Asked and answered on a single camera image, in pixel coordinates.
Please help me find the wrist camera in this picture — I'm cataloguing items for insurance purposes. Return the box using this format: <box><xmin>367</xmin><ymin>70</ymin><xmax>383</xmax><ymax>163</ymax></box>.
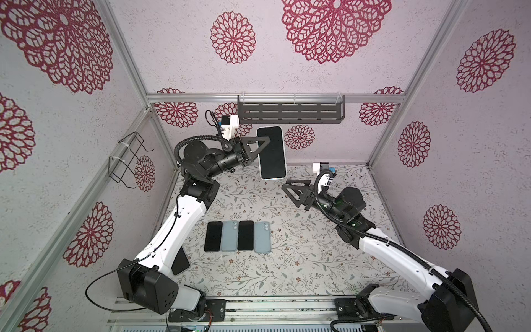
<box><xmin>312</xmin><ymin>162</ymin><xmax>336</xmax><ymax>192</ymax></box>
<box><xmin>220</xmin><ymin>114</ymin><xmax>239</xmax><ymax>140</ymax></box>

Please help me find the dark grey wall shelf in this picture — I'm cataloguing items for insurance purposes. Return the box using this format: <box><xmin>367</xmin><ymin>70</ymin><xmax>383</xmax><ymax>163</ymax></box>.
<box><xmin>236</xmin><ymin>95</ymin><xmax>346</xmax><ymax>125</ymax></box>

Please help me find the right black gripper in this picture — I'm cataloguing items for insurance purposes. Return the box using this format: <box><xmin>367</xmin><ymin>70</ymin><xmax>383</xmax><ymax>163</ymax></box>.
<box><xmin>286</xmin><ymin>179</ymin><xmax>348</xmax><ymax>226</ymax></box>

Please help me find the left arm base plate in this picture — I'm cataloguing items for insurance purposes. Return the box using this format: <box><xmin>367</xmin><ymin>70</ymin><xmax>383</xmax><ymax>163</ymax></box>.
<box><xmin>168</xmin><ymin>299</ymin><xmax>227</xmax><ymax>323</ymax></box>

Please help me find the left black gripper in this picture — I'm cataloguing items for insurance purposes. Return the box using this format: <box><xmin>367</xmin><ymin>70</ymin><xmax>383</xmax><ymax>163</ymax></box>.
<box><xmin>207</xmin><ymin>136</ymin><xmax>270</xmax><ymax>181</ymax></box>

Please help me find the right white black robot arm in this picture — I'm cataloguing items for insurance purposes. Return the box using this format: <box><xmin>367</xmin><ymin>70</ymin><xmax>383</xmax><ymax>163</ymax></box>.
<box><xmin>282</xmin><ymin>176</ymin><xmax>478</xmax><ymax>331</ymax></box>

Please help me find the black phone near left base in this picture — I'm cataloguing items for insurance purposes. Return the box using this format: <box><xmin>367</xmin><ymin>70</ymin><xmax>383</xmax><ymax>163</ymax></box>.
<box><xmin>171</xmin><ymin>248</ymin><xmax>190</xmax><ymax>275</ymax></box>

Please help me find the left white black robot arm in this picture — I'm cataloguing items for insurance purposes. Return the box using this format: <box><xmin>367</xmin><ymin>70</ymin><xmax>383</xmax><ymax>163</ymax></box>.
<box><xmin>116</xmin><ymin>135</ymin><xmax>271</xmax><ymax>320</ymax></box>

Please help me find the light blue phone case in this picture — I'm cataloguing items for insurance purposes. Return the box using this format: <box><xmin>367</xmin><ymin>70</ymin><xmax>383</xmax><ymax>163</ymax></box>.
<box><xmin>254</xmin><ymin>221</ymin><xmax>271</xmax><ymax>254</ymax></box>

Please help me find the bare black phone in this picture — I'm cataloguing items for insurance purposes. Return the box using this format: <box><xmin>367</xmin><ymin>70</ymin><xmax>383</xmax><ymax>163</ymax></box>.
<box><xmin>237</xmin><ymin>221</ymin><xmax>254</xmax><ymax>251</ymax></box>
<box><xmin>204</xmin><ymin>221</ymin><xmax>223</xmax><ymax>253</ymax></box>

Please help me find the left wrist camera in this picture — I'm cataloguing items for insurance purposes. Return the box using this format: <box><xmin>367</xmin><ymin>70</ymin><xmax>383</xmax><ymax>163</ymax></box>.
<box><xmin>220</xmin><ymin>114</ymin><xmax>239</xmax><ymax>140</ymax></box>

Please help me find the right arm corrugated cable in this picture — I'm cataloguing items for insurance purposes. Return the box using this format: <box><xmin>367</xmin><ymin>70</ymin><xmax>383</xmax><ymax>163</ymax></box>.
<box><xmin>313</xmin><ymin>169</ymin><xmax>494</xmax><ymax>332</ymax></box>

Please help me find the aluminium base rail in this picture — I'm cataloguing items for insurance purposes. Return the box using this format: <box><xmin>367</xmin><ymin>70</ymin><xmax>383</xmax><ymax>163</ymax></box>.
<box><xmin>106</xmin><ymin>294</ymin><xmax>456</xmax><ymax>326</ymax></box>

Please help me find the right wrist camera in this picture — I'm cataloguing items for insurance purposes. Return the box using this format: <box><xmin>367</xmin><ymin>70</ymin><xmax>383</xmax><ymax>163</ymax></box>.
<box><xmin>312</xmin><ymin>162</ymin><xmax>336</xmax><ymax>192</ymax></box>

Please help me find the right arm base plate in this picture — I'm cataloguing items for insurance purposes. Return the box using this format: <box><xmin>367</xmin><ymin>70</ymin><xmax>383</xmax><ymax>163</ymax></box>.
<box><xmin>334</xmin><ymin>297</ymin><xmax>374</xmax><ymax>320</ymax></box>

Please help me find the black wire wall rack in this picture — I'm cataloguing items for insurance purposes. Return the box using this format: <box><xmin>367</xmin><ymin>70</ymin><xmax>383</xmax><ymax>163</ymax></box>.
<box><xmin>107</xmin><ymin>131</ymin><xmax>156</xmax><ymax>192</ymax></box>

